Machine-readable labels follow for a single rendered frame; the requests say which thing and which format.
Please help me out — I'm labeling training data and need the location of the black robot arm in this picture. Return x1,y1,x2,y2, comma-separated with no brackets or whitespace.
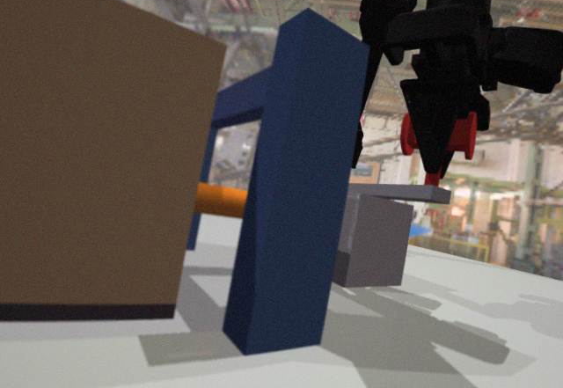
352,0,563,169

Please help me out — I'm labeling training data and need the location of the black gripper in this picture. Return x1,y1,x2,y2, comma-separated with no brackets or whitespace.
381,0,491,179

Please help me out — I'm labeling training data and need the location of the red and grey crank handle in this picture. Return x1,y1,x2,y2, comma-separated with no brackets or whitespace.
348,113,477,204

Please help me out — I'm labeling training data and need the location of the blue post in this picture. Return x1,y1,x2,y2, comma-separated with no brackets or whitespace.
290,30,370,349

